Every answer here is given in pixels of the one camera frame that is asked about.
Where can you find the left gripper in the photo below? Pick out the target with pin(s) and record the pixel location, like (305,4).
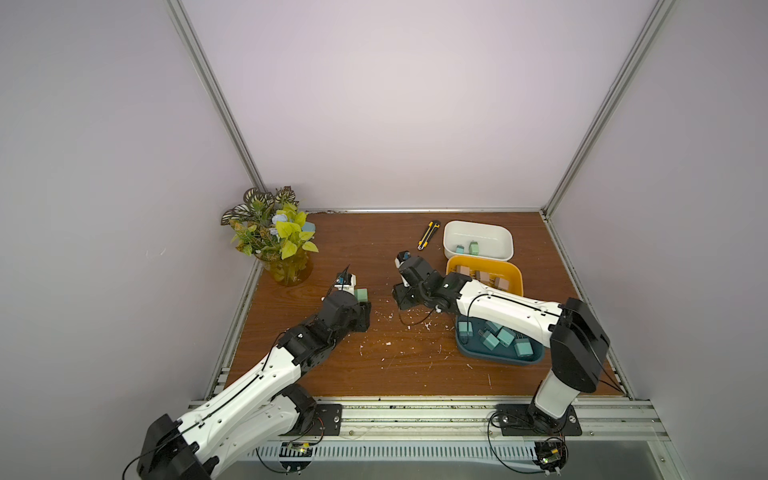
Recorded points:
(362,315)

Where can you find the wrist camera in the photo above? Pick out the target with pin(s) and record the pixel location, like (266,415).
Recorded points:
(346,281)
(401,260)

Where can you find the teal plug bottom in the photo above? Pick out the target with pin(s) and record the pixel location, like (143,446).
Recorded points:
(489,340)

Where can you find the white storage box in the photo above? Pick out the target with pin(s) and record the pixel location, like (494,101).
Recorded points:
(495,242)

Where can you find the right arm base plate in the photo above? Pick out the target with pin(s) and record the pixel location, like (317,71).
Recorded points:
(527,420)

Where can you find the yellow storage box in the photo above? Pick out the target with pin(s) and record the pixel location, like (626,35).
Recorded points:
(494,273)

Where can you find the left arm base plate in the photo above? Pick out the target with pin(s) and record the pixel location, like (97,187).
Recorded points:
(324,420)

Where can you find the teal plug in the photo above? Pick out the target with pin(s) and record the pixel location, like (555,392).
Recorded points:
(489,340)
(464,329)
(506,337)
(493,327)
(523,347)

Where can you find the artificial plant in amber vase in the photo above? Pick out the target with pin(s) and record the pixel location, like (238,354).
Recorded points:
(271,227)

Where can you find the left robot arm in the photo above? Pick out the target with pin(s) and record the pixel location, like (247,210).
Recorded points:
(265,402)

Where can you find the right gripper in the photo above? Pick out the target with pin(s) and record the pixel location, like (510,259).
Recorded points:
(405,294)

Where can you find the dark teal storage box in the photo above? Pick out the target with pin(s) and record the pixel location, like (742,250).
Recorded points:
(472,347)

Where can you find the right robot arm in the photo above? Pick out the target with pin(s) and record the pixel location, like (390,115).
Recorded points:
(577,342)

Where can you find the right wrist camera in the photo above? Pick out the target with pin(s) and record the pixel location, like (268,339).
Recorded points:
(401,260)

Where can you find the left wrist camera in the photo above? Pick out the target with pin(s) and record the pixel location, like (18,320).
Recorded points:
(346,281)

